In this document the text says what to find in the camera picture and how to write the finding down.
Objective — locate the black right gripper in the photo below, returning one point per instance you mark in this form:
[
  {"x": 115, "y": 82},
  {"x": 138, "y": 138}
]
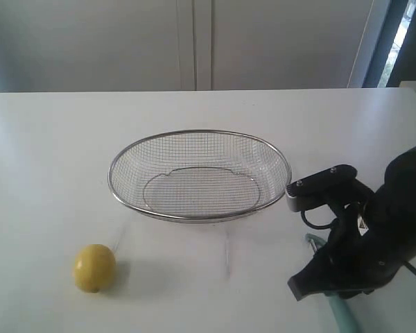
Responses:
[{"x": 364, "y": 251}]

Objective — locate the teal handled vegetable peeler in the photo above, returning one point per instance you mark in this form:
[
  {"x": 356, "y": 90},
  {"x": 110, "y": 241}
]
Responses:
[{"x": 345, "y": 319}]

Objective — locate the yellow lemon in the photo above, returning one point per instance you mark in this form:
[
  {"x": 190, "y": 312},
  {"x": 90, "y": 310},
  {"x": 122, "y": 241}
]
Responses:
[{"x": 94, "y": 269}]

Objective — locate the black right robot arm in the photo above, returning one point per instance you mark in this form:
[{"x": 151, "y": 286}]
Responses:
[{"x": 399, "y": 180}]

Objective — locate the white cabinet doors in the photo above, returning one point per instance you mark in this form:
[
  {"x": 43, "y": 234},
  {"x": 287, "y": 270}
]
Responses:
[{"x": 92, "y": 46}]

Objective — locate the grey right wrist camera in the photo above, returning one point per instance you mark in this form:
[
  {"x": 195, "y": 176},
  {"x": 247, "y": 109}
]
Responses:
[{"x": 309, "y": 193}]

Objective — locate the metal wire mesh basket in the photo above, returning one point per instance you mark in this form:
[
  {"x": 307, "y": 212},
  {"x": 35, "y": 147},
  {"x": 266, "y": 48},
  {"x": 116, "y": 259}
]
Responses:
[{"x": 199, "y": 176}]

